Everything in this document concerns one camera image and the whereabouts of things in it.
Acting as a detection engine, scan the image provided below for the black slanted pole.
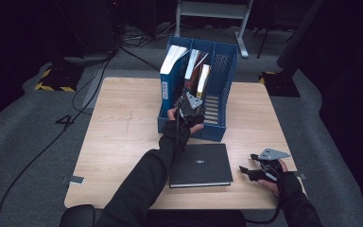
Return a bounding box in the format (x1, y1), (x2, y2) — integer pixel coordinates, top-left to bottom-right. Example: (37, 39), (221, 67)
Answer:
(276, 0), (325, 69)

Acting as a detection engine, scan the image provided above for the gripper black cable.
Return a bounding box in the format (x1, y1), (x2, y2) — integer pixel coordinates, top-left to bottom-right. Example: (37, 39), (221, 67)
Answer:
(173, 107), (182, 152)
(244, 188), (283, 225)

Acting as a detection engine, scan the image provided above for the blue plastic file rack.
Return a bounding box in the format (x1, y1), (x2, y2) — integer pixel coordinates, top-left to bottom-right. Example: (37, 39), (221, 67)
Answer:
(157, 35), (239, 143)

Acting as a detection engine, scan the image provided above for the grey metal beam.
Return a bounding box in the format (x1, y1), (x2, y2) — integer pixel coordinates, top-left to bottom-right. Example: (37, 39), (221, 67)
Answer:
(81, 64), (112, 110)

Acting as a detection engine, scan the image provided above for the thick blue book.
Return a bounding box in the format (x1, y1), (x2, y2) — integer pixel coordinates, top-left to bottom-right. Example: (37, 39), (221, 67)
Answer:
(159, 44), (191, 117)

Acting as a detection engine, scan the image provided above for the person's right hand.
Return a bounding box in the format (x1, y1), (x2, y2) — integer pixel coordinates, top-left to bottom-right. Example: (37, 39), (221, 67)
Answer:
(256, 160), (296, 199)

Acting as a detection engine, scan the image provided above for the person's left hand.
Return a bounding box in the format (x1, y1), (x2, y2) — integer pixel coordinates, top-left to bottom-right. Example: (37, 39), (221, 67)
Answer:
(160, 108), (205, 150)

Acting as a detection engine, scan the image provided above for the black chair part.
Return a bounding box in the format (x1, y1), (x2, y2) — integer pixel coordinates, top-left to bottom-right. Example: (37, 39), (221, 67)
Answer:
(60, 203), (96, 227)

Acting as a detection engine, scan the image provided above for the white metal stand frame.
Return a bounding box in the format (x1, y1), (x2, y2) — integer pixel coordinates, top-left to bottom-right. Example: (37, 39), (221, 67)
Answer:
(174, 0), (253, 60)

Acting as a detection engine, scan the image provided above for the tangle of floor cables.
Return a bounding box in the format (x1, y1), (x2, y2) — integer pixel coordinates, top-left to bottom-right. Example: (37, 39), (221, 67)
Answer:
(119, 25), (178, 48)

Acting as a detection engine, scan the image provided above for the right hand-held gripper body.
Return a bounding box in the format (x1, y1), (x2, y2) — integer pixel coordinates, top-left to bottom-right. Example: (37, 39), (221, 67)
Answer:
(256, 148), (291, 183)

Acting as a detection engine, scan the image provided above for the black yellow striped stand base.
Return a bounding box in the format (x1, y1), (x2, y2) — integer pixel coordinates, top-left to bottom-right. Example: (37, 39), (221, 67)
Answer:
(33, 64), (77, 93)

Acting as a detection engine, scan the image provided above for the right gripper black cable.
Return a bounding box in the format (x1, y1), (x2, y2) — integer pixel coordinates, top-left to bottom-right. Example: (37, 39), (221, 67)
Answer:
(244, 188), (283, 225)

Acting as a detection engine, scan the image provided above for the long black floor cable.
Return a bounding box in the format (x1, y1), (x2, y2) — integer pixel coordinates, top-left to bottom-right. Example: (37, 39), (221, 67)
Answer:
(0, 56), (112, 227)

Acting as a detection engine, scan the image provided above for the yellow book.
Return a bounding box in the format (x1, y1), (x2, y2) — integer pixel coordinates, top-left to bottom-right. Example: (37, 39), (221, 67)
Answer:
(196, 63), (212, 100)

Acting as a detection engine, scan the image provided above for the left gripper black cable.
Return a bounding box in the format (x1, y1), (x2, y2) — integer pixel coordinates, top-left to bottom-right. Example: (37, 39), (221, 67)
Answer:
(173, 107), (182, 152)

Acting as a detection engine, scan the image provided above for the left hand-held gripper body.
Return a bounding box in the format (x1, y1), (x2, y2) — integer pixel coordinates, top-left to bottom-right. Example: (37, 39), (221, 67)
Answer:
(174, 88), (206, 127)

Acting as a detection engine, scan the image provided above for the black hardcover book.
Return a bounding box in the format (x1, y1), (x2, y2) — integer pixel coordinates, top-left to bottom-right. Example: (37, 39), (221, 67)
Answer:
(168, 143), (234, 189)

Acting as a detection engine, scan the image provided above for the colourful illustrated book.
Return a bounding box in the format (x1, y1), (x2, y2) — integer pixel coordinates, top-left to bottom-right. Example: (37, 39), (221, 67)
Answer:
(183, 48), (210, 96)

